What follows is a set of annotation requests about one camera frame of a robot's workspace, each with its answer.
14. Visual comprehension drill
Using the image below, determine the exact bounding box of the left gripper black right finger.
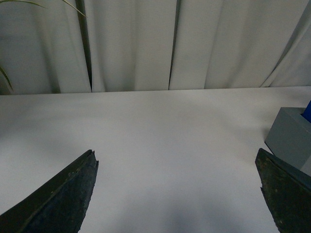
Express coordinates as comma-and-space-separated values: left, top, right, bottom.
255, 148, 311, 233

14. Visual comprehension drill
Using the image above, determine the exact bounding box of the gray base block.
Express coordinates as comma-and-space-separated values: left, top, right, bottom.
265, 107, 311, 175

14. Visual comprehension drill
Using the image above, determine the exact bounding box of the green spider plant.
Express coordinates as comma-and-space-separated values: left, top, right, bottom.
0, 0, 86, 90

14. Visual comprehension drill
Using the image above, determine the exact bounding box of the blue plastic part with handle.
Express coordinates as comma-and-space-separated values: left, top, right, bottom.
302, 101, 311, 122

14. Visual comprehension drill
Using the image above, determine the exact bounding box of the white curtain backdrop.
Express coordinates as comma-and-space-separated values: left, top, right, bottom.
0, 0, 311, 95

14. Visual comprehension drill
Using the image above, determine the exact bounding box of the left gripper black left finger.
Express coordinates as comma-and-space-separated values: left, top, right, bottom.
0, 150, 99, 233

